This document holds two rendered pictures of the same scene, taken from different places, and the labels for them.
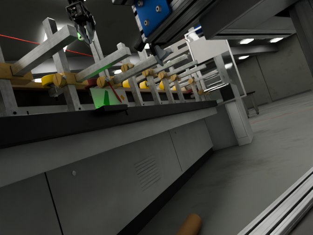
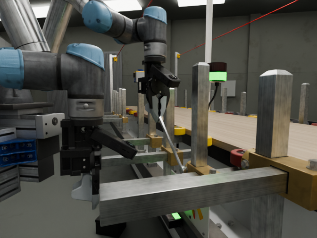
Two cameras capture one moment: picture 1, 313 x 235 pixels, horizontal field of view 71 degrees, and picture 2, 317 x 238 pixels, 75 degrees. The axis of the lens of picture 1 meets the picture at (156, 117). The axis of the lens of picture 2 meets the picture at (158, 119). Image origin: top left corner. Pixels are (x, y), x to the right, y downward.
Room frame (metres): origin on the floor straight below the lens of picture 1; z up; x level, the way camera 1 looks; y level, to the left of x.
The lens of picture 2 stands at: (1.42, -0.31, 1.07)
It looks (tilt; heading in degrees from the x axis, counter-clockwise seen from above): 6 degrees down; 135
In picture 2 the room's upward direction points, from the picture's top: straight up
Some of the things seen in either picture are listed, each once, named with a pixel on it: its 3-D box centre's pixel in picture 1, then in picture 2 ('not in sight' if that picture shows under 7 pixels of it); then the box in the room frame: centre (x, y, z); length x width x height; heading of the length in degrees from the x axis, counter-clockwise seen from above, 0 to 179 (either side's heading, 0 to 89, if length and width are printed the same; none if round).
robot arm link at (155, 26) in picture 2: not in sight; (154, 27); (0.91, 0.17, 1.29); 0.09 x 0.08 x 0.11; 17
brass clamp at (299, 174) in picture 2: (130, 69); (281, 173); (1.33, 0.06, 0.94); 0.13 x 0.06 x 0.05; 153
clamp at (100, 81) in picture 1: (109, 82); (203, 175); (1.11, 0.18, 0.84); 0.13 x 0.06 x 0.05; 153
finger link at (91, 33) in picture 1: (88, 31); (150, 108); (0.91, 0.16, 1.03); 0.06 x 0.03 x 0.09; 173
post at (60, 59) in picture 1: (64, 74); (168, 146); (0.87, 0.30, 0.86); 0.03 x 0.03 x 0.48; 63
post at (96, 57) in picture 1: (102, 68); (198, 147); (1.09, 0.18, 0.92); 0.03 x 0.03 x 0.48; 63
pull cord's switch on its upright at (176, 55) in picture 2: not in sight; (177, 85); (-0.92, 2.44, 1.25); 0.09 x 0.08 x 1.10; 153
